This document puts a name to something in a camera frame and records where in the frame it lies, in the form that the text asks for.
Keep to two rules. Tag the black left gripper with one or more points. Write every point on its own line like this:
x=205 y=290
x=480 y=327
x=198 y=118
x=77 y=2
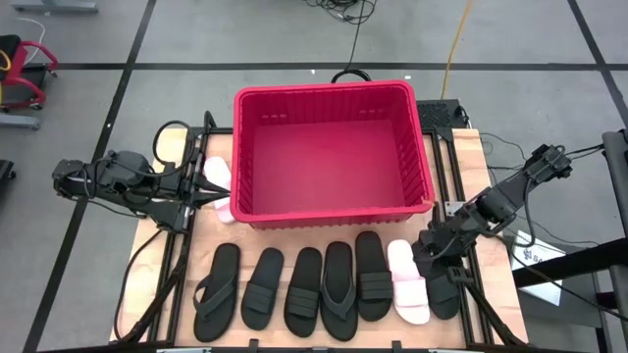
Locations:
x=181 y=201

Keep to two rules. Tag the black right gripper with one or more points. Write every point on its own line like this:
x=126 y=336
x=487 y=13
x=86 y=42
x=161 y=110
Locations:
x=444 y=240

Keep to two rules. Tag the pink slide sandal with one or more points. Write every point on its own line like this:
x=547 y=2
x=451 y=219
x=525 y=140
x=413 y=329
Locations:
x=404 y=294
x=216 y=169

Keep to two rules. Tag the black slide sandal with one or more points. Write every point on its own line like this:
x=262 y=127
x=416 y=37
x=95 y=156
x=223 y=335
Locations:
x=370 y=255
x=267 y=265
x=444 y=306
x=309 y=265

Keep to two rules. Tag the black flip-flop white-striped sole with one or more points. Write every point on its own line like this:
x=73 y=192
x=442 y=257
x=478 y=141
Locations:
x=338 y=260
x=223 y=260

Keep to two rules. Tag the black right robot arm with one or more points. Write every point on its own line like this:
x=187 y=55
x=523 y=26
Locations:
x=495 y=203

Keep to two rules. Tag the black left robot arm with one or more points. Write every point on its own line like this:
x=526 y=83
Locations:
x=130 y=169

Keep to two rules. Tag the red plastic bin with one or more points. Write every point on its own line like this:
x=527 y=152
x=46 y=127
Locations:
x=324 y=171

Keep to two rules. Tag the white printed sheet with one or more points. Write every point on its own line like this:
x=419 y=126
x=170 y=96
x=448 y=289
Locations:
x=537 y=274

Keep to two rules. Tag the black vented box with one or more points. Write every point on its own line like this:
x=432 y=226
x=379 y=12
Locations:
x=436 y=114

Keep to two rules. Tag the dark grey stand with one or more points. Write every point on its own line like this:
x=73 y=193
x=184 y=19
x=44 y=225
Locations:
x=615 y=181

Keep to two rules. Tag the grey metal floor bar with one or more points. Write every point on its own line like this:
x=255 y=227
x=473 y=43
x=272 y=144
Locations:
x=19 y=121
x=54 y=6

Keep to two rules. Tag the red and grey cart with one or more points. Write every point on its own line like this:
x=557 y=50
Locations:
x=19 y=73

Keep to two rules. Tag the black aluminium table frame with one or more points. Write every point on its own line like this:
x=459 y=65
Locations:
x=172 y=274

